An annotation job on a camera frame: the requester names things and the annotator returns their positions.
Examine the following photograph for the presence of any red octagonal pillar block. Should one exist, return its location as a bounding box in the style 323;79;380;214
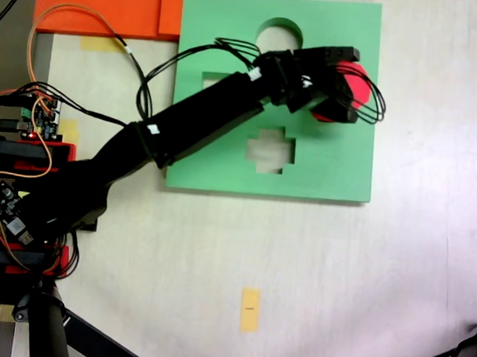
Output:
310;58;374;127

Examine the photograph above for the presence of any green shape sorting board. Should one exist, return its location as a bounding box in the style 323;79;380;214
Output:
164;0;388;207

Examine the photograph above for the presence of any yellow tape piece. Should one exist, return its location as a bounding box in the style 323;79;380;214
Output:
60;119;81;144
80;35;127;55

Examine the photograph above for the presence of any yellow tape marker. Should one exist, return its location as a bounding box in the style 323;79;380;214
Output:
238;287;262;335

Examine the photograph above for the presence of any red printed clamp base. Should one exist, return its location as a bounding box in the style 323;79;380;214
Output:
0;136;78;176
2;240;71;280

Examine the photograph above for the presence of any green circuit board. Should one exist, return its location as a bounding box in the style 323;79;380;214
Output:
16;94;67;144

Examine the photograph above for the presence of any black power converter board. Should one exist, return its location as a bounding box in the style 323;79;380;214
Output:
0;181;41;249

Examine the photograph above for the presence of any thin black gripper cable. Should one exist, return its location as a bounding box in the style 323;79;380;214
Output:
347;69;390;126

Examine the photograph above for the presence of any thin black elbow cable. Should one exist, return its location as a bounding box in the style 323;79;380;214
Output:
133;31;263;131

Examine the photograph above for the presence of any long orange wire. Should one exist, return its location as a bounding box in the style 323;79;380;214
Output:
22;0;127;106

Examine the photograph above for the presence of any black usb cable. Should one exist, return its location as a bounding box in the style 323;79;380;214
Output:
0;117;36;145

